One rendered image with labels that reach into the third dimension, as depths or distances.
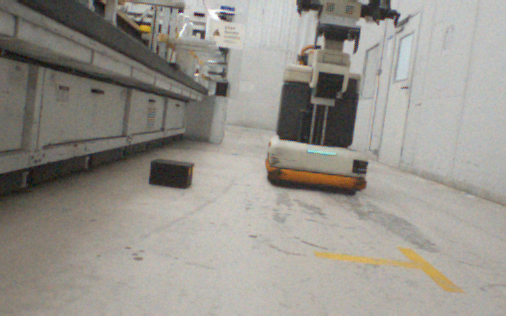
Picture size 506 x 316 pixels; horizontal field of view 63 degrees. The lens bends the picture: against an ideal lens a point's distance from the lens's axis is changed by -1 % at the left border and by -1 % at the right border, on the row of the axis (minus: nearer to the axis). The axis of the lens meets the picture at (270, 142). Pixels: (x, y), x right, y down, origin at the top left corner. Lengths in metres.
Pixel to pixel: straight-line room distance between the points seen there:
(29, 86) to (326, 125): 1.83
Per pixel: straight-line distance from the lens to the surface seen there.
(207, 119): 5.69
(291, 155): 2.56
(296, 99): 2.89
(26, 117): 1.84
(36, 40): 1.38
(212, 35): 5.64
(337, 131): 2.93
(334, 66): 2.65
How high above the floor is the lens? 0.40
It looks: 3 degrees down
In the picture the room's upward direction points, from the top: 8 degrees clockwise
